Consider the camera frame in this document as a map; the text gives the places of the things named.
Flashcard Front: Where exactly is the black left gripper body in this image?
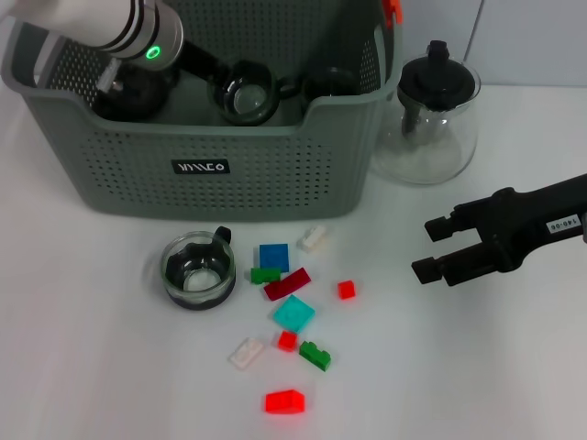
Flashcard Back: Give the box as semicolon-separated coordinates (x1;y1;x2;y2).
173;39;239;88

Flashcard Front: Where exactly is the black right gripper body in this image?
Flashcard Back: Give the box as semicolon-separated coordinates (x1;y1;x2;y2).
488;172;587;272

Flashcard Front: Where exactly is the glass teacup black sleeve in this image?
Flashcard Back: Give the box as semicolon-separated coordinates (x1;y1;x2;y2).
300;66;361;111
205;59;300;128
159;226;238;312

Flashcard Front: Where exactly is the translucent white brick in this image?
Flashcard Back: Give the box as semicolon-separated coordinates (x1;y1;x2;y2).
227;337;266;370

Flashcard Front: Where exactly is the grey-green perforated storage bin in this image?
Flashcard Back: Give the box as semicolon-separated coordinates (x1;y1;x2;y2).
0;0;407;226

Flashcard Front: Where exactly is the clear glass teapot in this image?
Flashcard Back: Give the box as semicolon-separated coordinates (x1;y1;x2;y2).
370;39;482;186

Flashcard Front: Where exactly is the black clay teapot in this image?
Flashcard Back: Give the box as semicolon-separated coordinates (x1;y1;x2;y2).
94;61;183;123

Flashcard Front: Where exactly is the black glass teapot lid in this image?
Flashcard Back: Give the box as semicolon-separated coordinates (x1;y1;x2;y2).
396;39;478;135

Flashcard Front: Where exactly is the white toy brick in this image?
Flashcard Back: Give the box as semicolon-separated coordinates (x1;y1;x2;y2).
295;225;329;254

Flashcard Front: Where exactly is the green toy brick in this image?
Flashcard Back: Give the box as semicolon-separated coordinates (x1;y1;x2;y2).
298;341;332;372
249;267;282;286

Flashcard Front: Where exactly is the dark red long brick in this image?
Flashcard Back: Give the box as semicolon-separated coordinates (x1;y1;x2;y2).
263;268;313;303

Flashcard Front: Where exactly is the teal square flat brick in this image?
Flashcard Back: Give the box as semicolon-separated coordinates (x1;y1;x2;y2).
272;294;316;334

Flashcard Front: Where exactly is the blue square flat brick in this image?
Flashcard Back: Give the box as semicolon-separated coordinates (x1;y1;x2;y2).
259;242;291;272

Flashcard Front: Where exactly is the large red toy brick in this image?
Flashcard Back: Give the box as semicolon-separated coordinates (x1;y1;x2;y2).
264;388;307;416

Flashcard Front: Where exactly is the left arm cable with plug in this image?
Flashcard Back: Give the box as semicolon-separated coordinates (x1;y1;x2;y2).
98;58;121;93

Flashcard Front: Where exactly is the orange bin handle clip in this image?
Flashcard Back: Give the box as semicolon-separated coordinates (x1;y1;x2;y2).
382;0;405;28

